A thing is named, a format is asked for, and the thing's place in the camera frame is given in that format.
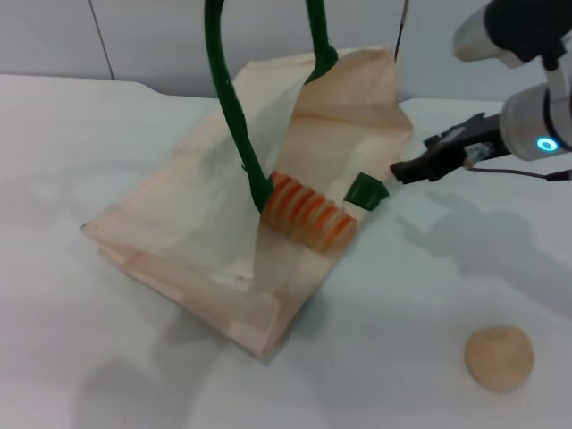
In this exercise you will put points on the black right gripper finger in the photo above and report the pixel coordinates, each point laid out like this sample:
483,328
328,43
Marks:
411,172

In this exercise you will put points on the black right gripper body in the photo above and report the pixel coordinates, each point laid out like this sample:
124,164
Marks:
465,145

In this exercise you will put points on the orange striped bread loaf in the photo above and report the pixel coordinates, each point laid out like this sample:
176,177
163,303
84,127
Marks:
310,214

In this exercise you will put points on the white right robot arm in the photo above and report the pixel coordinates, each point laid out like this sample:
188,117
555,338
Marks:
536,120

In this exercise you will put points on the round beige egg yolk pastry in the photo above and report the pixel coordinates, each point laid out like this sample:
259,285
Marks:
498,359

